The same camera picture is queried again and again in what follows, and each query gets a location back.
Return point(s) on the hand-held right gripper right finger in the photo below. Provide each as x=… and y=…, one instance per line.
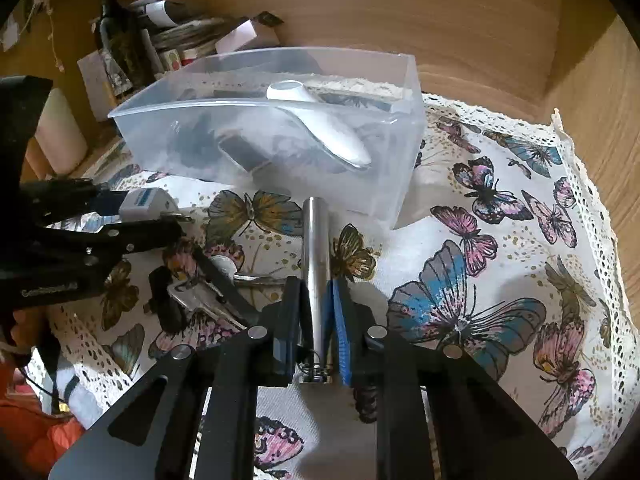
x=341, y=320

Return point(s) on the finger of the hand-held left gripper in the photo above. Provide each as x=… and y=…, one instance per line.
x=145, y=237
x=107, y=204

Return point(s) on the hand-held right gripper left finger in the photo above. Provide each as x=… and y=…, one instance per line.
x=292, y=310

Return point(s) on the white blue charger plug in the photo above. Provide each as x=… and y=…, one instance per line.
x=147, y=204

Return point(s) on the silver metal cylinder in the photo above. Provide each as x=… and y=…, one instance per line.
x=316, y=260

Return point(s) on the clear plastic container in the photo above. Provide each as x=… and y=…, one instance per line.
x=320, y=195

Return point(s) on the person's left hand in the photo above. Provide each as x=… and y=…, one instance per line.
x=24, y=331

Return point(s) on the black key fob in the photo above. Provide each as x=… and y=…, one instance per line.
x=165, y=295

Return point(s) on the round head silver key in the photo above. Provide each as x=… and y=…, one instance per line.
x=225, y=266

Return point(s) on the white candle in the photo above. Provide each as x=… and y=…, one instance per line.
x=60, y=130

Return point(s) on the white grey cloth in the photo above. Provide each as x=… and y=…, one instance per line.
x=75, y=390

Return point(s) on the black rectangular block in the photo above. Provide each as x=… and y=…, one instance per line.
x=245, y=152

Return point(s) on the orange cloth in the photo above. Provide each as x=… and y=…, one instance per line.
x=35, y=435

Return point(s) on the dark wine bottle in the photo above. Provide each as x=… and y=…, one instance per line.
x=120, y=45

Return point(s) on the butterfly print tablecloth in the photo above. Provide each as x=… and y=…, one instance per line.
x=500, y=260

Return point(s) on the white thermometer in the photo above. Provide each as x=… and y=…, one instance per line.
x=330, y=130

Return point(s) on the stack of papers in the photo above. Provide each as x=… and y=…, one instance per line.
x=190, y=32

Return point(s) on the white label wine bottle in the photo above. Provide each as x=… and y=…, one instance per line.
x=165, y=10

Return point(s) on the white cardboard box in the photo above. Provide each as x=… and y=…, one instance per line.
x=247, y=37

